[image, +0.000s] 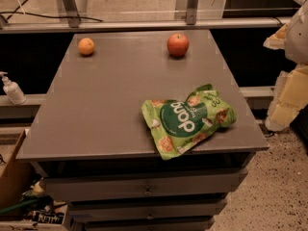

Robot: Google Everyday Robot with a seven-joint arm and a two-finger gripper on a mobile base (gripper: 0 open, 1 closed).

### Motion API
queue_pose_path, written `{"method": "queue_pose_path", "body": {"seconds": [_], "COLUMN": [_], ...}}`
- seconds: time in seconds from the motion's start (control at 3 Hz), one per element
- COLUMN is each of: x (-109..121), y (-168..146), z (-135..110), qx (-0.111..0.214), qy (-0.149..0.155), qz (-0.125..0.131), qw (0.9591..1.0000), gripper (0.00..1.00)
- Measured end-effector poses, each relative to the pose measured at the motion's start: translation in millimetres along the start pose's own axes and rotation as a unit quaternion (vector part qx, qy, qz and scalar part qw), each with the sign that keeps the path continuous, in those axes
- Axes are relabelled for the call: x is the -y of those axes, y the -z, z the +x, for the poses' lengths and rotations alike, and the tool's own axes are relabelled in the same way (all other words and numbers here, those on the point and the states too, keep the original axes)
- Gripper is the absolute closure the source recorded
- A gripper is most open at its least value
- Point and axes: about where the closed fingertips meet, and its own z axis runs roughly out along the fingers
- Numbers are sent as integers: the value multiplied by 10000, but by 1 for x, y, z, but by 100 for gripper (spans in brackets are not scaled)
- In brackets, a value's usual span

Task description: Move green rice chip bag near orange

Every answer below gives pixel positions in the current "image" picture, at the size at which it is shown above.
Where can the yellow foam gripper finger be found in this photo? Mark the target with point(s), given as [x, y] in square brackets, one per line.
[290, 96]
[277, 40]

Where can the green rice chip bag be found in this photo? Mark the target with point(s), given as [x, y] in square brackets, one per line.
[178, 126]

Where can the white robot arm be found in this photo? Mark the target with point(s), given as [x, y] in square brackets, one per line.
[296, 40]

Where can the red apple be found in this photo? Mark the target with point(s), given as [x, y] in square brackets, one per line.
[177, 45]

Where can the orange fruit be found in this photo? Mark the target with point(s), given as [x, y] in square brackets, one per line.
[86, 46]

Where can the white pump bottle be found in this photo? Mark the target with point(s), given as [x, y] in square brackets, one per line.
[12, 90]

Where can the metal frame rail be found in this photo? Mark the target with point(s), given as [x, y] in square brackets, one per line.
[80, 16]

